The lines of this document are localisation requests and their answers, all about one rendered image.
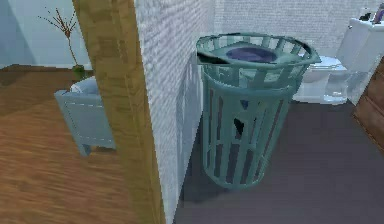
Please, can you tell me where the teal slatted bin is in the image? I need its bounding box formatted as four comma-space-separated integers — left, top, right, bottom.
195, 31, 322, 190

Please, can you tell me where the brown wooden cupboard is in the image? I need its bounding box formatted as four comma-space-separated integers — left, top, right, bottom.
353, 57, 384, 155

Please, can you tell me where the purple bottle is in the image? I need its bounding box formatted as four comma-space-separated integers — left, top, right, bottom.
372, 2, 384, 25

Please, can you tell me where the white toilet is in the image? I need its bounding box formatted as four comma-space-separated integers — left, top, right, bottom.
293, 17, 384, 106

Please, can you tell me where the pale blue armchair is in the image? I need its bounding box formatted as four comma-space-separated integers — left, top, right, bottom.
54, 76, 117, 158

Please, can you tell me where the bare twig house plant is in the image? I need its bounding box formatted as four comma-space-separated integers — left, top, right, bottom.
37, 7, 86, 81

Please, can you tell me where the light wooden room door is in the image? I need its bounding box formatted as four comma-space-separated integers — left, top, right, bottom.
71, 0, 167, 224

